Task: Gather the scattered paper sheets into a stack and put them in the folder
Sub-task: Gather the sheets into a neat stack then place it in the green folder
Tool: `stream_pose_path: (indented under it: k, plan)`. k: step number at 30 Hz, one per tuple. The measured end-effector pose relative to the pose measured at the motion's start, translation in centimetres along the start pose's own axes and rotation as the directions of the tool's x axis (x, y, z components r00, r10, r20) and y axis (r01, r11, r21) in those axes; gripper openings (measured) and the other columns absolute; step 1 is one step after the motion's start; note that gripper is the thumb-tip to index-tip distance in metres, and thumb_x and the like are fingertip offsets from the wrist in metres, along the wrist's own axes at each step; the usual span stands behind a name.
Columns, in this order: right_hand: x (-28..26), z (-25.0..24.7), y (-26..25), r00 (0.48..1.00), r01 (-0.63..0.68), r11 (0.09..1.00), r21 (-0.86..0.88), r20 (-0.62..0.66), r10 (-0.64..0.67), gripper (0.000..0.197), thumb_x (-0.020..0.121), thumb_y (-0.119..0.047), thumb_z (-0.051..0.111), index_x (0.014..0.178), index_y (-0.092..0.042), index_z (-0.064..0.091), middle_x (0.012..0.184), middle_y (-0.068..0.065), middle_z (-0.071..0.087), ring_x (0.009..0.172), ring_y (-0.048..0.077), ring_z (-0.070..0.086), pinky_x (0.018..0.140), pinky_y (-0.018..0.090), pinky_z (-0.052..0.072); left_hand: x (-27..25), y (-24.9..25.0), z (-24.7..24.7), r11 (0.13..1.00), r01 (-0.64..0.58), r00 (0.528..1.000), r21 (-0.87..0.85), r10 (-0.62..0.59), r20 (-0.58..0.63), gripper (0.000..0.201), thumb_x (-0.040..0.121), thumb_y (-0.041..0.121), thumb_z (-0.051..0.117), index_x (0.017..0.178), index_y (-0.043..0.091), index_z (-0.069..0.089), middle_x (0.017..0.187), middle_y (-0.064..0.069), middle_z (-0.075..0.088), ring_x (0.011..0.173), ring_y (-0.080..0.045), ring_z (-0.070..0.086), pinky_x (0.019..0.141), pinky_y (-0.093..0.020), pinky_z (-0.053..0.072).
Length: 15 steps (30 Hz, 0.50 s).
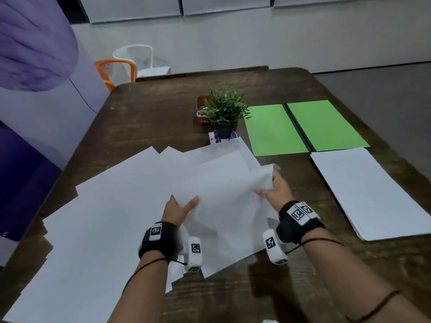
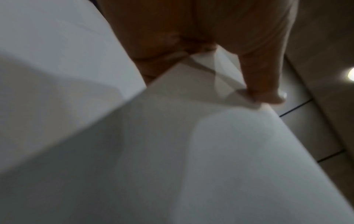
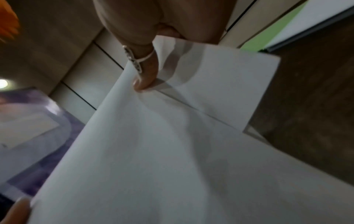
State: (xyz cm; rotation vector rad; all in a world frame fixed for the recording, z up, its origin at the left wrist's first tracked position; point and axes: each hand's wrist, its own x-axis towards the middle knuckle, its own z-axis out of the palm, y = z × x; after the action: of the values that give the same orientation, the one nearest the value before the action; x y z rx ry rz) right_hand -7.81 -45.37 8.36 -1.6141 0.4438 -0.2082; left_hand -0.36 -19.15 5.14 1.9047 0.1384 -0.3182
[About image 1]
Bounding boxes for person's left hand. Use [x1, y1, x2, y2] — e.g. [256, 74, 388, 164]
[161, 194, 201, 229]

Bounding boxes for person's right hand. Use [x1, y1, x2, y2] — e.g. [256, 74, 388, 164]
[254, 170, 296, 212]

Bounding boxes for white paper sheet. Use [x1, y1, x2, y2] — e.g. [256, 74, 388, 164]
[170, 163, 281, 279]

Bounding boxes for person's left forearm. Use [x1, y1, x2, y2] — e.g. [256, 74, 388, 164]
[107, 250, 169, 323]

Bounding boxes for person's right forearm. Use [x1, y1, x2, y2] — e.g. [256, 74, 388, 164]
[298, 229, 431, 323]

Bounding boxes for open green folder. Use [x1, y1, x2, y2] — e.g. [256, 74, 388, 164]
[243, 100, 370, 157]

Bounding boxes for white and purple card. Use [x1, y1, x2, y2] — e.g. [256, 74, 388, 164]
[208, 130, 240, 145]

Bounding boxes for potted green plant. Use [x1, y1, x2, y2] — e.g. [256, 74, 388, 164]
[203, 87, 252, 140]

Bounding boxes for small brown labelled box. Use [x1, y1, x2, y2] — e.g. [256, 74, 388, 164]
[196, 95, 216, 126]

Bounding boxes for pile of scattered white papers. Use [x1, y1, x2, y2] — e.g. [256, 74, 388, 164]
[3, 136, 270, 323]

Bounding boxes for neat white paper stack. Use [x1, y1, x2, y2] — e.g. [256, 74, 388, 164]
[310, 147, 431, 241]

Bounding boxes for white chair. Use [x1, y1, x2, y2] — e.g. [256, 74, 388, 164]
[112, 44, 171, 79]

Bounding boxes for orange chair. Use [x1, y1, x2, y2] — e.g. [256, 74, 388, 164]
[95, 59, 138, 93]

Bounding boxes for black left wrist strap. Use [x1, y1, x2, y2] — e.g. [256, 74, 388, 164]
[138, 221, 181, 263]

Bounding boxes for black wrist strap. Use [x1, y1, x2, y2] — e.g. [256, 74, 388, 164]
[276, 200, 326, 245]
[138, 221, 181, 263]

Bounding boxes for black right wrist strap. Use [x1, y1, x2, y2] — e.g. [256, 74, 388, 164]
[276, 200, 326, 245]

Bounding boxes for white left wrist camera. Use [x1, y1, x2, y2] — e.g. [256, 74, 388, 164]
[183, 236, 202, 273]

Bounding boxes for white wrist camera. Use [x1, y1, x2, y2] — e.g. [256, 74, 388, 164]
[183, 236, 202, 273]
[262, 229, 289, 265]

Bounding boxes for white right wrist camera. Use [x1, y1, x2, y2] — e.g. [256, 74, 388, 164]
[262, 229, 289, 265]

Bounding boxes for black left forearm cable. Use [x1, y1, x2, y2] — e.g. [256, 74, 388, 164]
[123, 257, 188, 293]

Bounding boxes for black forearm cable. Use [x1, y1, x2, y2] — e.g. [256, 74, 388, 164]
[123, 257, 188, 293]
[286, 238, 345, 255]

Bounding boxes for black right forearm cable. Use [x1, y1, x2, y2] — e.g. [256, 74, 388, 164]
[286, 238, 345, 255]

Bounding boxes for purple printed wall panel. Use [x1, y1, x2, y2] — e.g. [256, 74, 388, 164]
[0, 0, 112, 242]

